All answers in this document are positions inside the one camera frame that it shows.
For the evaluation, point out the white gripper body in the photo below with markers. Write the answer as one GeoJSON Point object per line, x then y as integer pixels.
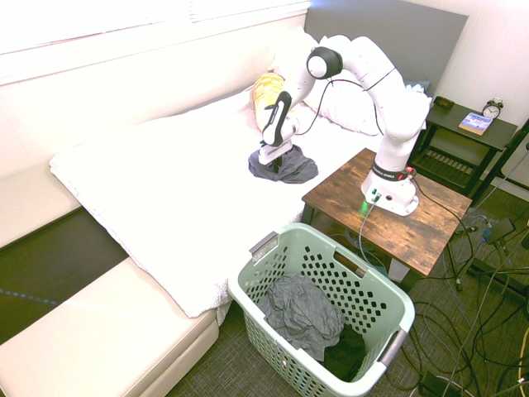
{"type": "Point", "coordinates": [274, 151]}

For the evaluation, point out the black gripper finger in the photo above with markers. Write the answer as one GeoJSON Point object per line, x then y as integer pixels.
{"type": "Point", "coordinates": [282, 161]}
{"type": "Point", "coordinates": [276, 167]}

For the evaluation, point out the dark grey shirt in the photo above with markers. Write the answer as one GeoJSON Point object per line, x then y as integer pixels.
{"type": "Point", "coordinates": [299, 169]}

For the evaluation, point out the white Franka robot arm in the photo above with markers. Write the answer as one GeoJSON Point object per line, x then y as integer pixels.
{"type": "Point", "coordinates": [396, 111]}

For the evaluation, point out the pale green laundry basket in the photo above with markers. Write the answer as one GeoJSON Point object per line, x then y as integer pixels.
{"type": "Point", "coordinates": [372, 297]}

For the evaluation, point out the yellow patterned bolster pillow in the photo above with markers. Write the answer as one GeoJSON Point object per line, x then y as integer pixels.
{"type": "Point", "coordinates": [266, 89]}

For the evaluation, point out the white plain pillow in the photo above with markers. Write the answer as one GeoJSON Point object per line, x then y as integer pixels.
{"type": "Point", "coordinates": [291, 54]}

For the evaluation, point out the white quilted bed blanket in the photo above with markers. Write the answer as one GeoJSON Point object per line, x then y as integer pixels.
{"type": "Point", "coordinates": [165, 186]}

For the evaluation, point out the light grey crumpled garment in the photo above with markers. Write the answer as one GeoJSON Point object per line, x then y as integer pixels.
{"type": "Point", "coordinates": [299, 310]}

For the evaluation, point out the rustic wooden side table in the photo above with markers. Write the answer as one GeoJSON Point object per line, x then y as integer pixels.
{"type": "Point", "coordinates": [413, 231]}

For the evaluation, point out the light blue cloth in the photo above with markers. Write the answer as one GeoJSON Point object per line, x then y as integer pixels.
{"type": "Point", "coordinates": [418, 87]}

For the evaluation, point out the small black box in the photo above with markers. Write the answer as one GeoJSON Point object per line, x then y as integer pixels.
{"type": "Point", "coordinates": [443, 102]}

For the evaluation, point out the black nightstand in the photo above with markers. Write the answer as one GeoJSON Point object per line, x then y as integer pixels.
{"type": "Point", "coordinates": [463, 140]}

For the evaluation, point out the grey headboard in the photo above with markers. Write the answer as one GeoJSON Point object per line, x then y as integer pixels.
{"type": "Point", "coordinates": [421, 41]}

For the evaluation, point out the blue paperback book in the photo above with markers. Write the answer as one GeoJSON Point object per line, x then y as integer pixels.
{"type": "Point", "coordinates": [476, 122]}

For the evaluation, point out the white window blinds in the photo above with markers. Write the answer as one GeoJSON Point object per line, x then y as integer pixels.
{"type": "Point", "coordinates": [124, 20]}

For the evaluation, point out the black garment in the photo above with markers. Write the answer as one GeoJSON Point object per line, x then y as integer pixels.
{"type": "Point", "coordinates": [345, 355]}

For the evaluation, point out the black twin-bell alarm clock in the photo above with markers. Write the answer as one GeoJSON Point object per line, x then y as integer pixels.
{"type": "Point", "coordinates": [492, 109]}

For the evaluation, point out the black power adapter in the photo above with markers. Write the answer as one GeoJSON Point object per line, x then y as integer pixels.
{"type": "Point", "coordinates": [500, 231]}

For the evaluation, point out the black bed base panel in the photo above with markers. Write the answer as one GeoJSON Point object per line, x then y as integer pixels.
{"type": "Point", "coordinates": [49, 264]}

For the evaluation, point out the black power brick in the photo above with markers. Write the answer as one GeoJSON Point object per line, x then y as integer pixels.
{"type": "Point", "coordinates": [434, 386]}

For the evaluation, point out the black camera stand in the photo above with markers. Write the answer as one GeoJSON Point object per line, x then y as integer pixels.
{"type": "Point", "coordinates": [506, 157]}

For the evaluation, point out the beige bed frame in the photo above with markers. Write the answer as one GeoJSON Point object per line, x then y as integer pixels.
{"type": "Point", "coordinates": [103, 335]}

